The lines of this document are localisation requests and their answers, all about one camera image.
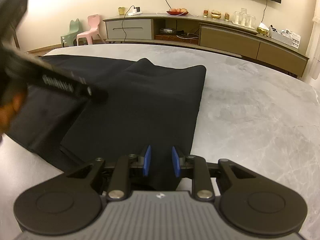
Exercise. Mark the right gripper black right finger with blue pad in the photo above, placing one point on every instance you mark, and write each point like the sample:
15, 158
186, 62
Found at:
247, 201

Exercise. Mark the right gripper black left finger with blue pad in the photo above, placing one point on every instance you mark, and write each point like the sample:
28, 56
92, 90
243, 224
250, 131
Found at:
73, 200

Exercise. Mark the black garment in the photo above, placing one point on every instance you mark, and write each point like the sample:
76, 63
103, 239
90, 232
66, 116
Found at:
147, 105

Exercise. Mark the person's left hand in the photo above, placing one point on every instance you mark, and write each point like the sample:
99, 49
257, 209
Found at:
10, 110

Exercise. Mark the green plastic child chair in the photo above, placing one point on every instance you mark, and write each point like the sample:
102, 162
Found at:
68, 39

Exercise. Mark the pink plastic child chair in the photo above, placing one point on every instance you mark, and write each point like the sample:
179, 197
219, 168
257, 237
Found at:
93, 22

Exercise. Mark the yellow cup on cabinet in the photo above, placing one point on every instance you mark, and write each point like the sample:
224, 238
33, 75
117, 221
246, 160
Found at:
121, 11

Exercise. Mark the white power strip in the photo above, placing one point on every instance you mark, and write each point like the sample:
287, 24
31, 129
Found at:
135, 11

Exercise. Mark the red fruit plate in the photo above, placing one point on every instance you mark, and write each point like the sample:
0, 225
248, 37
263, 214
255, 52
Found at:
177, 11

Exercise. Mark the white box on cabinet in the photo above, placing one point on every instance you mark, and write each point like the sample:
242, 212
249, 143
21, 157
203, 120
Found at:
285, 36

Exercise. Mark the long grey TV cabinet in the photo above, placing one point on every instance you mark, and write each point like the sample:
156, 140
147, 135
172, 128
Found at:
207, 34

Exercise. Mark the clear glass cups set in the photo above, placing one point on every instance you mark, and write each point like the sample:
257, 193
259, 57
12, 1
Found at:
244, 19

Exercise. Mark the gold ornament jars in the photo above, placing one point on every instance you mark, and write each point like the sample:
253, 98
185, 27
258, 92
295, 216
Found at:
215, 14

